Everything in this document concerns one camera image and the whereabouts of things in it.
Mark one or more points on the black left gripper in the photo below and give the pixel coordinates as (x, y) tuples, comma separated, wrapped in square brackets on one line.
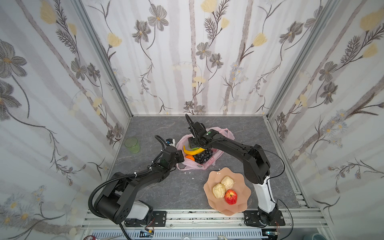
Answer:
[(179, 157)]

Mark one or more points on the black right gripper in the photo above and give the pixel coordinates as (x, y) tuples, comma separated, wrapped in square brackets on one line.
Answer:
[(196, 132)]

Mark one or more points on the pink plastic bag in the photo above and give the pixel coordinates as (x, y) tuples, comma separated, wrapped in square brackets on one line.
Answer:
[(188, 164)]

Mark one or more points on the peach scalloped plate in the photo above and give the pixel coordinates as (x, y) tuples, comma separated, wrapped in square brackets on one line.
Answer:
[(215, 177)]

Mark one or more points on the red fake strawberry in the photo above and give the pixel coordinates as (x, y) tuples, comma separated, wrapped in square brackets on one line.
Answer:
[(231, 197)]

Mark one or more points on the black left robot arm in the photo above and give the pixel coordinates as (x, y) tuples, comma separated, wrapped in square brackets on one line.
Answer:
[(115, 199)]

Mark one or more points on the yellow fake banana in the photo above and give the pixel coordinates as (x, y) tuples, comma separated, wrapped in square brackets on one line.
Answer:
[(193, 152)]

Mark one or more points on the orange fake tangerine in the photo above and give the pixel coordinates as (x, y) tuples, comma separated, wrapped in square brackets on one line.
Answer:
[(190, 157)]

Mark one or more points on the dark fake grape bunch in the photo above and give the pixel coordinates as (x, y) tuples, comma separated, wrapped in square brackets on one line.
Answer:
[(203, 157)]

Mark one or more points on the green translucent cup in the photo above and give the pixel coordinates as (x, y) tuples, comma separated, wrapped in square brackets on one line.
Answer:
[(132, 144)]

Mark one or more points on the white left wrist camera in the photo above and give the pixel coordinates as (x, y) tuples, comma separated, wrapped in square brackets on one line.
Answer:
[(171, 142)]

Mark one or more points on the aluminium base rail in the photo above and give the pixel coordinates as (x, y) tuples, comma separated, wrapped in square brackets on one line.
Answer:
[(211, 219)]

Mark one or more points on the white slotted cable duct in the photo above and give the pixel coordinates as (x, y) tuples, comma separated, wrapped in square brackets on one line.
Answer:
[(236, 234)]

